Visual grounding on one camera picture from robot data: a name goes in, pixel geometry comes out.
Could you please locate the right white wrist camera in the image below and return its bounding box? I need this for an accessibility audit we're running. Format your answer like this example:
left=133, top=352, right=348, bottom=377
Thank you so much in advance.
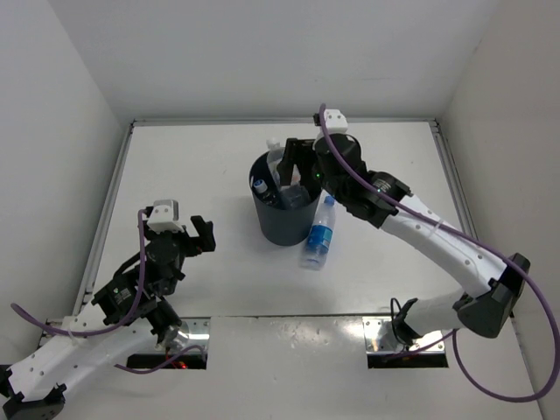
left=313, top=108, right=348, bottom=134

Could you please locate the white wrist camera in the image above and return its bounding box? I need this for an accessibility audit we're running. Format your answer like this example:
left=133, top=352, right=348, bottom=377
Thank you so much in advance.
left=147, top=199, right=183, bottom=234
left=313, top=108, right=348, bottom=134

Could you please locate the clear crushed plastic bottle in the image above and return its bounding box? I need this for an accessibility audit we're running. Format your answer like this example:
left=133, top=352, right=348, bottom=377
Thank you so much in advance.
left=253, top=179, right=278, bottom=207

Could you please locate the black thin cable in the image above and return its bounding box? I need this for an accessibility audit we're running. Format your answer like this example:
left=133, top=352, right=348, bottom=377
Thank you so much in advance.
left=388, top=297, right=415, bottom=351

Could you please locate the tall blue cap bottle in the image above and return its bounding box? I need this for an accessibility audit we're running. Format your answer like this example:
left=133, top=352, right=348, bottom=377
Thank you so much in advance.
left=300, top=195, right=336, bottom=270

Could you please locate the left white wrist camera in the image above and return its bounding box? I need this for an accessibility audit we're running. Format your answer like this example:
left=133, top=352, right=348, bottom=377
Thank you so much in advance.
left=147, top=199, right=183, bottom=234

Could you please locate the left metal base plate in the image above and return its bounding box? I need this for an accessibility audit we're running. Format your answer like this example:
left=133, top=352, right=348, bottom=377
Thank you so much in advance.
left=157, top=318, right=211, bottom=354

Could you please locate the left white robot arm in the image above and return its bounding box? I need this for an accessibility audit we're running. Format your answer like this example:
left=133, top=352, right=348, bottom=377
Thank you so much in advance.
left=1, top=206, right=216, bottom=419

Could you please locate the dark grey plastic bin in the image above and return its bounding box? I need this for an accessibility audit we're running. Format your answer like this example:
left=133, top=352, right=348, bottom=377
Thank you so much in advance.
left=248, top=152, right=321, bottom=247

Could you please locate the left aluminium frame rail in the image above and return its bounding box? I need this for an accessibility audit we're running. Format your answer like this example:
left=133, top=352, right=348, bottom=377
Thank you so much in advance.
left=72, top=120, right=136, bottom=315

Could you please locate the aluminium frame rail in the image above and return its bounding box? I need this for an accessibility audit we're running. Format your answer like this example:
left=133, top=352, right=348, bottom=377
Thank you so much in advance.
left=429, top=119, right=479, bottom=240
left=72, top=120, right=136, bottom=315

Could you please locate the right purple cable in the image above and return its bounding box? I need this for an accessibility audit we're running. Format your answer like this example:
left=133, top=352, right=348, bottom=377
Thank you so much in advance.
left=318, top=103, right=560, bottom=403

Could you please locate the orange white label bottle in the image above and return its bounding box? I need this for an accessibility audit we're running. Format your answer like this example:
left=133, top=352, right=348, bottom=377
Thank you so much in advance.
left=266, top=138, right=312, bottom=210

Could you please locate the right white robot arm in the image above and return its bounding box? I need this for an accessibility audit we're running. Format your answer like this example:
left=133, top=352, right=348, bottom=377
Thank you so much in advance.
left=278, top=134, right=530, bottom=346

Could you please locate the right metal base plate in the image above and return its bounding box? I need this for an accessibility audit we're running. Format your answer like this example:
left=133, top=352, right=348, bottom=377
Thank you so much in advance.
left=362, top=315, right=445, bottom=356

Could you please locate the metal base plate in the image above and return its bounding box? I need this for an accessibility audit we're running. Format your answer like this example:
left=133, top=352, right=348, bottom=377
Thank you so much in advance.
left=362, top=315, right=445, bottom=356
left=157, top=318, right=211, bottom=354

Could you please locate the right aluminium frame rail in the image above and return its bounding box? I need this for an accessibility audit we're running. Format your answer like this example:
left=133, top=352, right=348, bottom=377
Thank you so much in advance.
left=429, top=119, right=479, bottom=240

